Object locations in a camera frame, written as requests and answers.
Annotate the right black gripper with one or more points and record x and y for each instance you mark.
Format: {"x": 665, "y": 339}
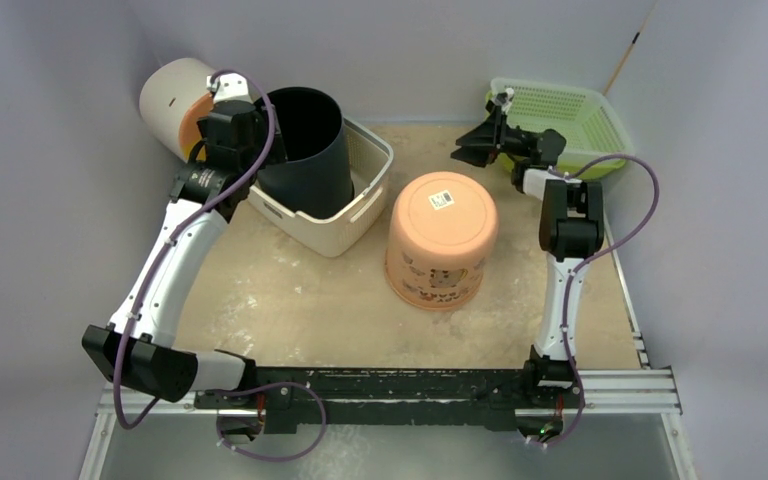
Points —
{"x": 500, "y": 138}

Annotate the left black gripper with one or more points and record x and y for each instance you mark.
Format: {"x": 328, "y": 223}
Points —
{"x": 262, "y": 130}

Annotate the large orange plastic bucket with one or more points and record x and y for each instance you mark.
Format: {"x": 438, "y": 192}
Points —
{"x": 443, "y": 229}

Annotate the tall black cylindrical bin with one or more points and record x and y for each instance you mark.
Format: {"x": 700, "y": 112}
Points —
{"x": 316, "y": 176}

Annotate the green white perforated basket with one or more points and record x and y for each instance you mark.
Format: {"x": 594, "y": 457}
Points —
{"x": 583, "y": 116}

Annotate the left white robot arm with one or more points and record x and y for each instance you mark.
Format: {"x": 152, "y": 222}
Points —
{"x": 135, "y": 349}

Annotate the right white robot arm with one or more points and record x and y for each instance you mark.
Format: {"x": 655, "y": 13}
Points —
{"x": 570, "y": 233}

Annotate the white orange cylindrical container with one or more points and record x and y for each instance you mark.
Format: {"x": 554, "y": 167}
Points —
{"x": 173, "y": 99}

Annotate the cream plastic storage basket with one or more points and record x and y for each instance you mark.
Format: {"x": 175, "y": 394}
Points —
{"x": 371, "y": 159}

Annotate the thin wooden stick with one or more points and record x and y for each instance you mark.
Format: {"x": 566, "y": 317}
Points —
{"x": 629, "y": 49}

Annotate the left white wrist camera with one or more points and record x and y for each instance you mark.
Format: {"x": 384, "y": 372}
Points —
{"x": 228, "y": 87}

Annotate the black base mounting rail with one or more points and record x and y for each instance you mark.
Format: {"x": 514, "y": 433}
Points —
{"x": 495, "y": 399}

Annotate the aluminium table frame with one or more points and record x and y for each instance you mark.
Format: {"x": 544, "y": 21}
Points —
{"x": 263, "y": 295}

